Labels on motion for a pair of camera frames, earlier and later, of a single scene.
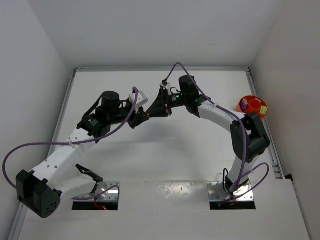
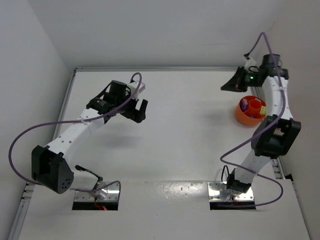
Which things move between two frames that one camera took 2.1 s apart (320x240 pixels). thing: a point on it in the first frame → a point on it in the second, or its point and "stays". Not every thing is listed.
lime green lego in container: x=264 y=110 stays
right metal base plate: x=216 y=191 stays
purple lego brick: x=243 y=106 stays
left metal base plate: x=111 y=195 stays
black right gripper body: x=164 y=100 → x=242 y=79
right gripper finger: x=158 y=108 → x=236 y=83
